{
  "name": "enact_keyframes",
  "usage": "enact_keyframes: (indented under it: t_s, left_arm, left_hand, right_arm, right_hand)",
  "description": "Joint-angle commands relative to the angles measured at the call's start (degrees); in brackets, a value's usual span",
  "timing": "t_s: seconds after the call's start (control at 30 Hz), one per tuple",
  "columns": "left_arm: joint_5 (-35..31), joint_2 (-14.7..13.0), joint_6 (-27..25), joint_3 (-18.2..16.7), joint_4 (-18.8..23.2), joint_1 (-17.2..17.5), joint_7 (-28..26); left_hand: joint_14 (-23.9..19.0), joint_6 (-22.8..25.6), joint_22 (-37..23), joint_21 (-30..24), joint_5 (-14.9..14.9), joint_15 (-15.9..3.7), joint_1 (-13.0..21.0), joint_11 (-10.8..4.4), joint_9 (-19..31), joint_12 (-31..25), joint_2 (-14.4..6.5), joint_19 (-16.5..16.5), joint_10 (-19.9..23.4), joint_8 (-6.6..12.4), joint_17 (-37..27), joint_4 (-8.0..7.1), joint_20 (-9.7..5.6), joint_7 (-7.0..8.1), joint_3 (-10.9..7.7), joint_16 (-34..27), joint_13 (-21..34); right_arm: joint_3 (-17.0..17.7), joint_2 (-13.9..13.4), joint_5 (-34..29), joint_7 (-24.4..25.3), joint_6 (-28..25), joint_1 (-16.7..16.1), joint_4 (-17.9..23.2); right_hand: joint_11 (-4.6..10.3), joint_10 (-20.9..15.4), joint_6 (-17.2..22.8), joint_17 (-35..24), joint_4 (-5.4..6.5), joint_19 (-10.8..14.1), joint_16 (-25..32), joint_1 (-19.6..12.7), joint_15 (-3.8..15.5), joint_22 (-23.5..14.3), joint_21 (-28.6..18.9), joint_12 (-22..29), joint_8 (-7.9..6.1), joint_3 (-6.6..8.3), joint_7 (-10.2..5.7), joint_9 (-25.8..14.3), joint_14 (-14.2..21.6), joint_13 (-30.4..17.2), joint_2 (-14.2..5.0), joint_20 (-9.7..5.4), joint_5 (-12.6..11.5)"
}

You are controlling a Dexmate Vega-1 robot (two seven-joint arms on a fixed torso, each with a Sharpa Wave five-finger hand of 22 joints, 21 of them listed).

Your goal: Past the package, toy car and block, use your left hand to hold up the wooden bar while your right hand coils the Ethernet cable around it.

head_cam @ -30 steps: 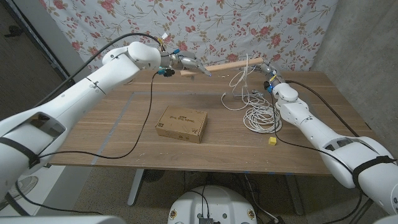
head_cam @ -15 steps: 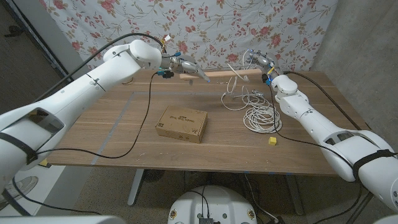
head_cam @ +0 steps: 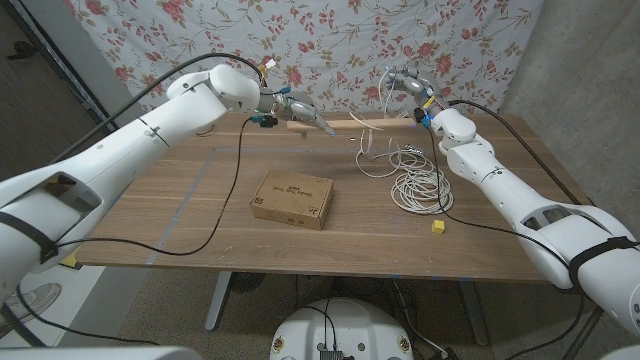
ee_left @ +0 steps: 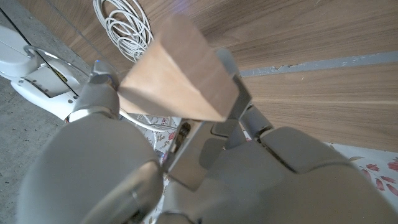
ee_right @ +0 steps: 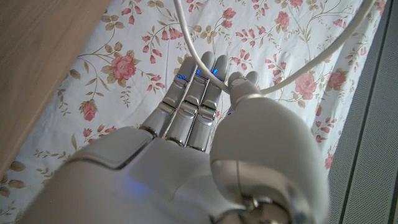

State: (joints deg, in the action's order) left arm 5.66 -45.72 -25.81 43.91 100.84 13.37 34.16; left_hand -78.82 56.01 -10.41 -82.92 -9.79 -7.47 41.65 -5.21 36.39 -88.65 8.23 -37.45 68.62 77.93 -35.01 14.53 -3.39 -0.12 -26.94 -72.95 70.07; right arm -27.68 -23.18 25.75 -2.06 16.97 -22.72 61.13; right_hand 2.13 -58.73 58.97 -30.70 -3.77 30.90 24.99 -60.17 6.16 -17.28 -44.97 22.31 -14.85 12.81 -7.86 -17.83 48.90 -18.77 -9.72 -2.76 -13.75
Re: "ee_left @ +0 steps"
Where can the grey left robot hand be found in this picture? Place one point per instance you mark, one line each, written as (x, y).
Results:
(280, 186)

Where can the wooden bar with metal brackets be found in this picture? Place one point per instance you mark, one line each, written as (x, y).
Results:
(174, 84)

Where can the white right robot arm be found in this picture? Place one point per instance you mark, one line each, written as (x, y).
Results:
(18, 62)

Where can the floral backdrop cloth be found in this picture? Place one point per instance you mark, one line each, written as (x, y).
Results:
(373, 168)

